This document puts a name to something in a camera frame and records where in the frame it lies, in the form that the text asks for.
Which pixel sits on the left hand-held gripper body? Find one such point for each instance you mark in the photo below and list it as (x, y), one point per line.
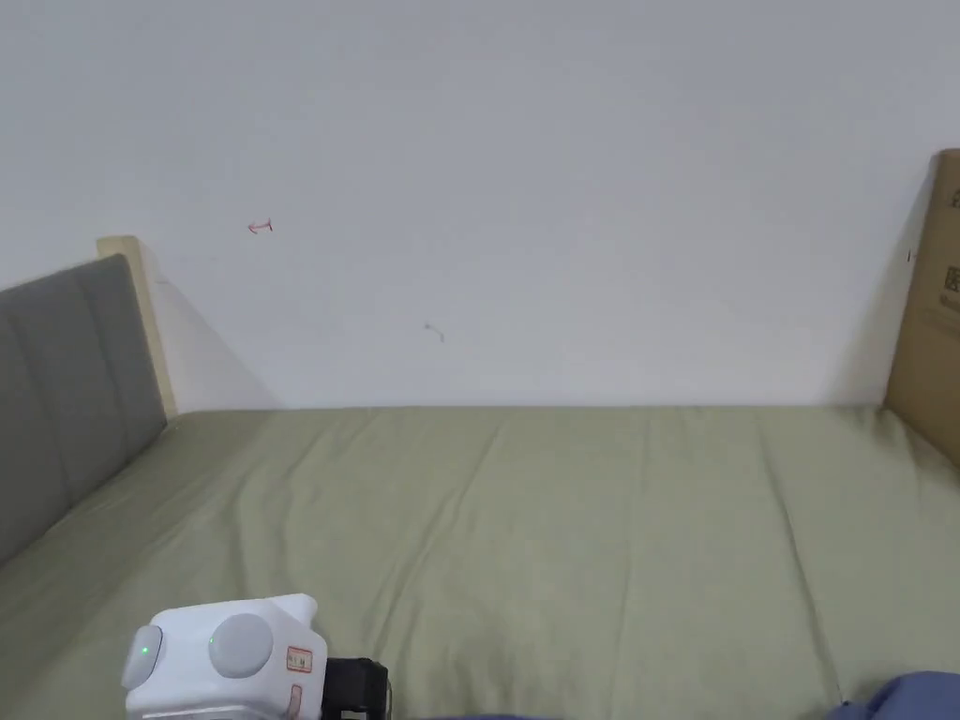
(225, 667)

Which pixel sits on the grey padded headboard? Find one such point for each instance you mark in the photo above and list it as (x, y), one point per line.
(67, 390)

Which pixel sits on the bed with pale green sheet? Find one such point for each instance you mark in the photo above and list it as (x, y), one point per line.
(525, 540)

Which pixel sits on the blue garment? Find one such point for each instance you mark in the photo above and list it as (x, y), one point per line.
(911, 697)

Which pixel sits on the brown cardboard carton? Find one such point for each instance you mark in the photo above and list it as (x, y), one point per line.
(930, 315)

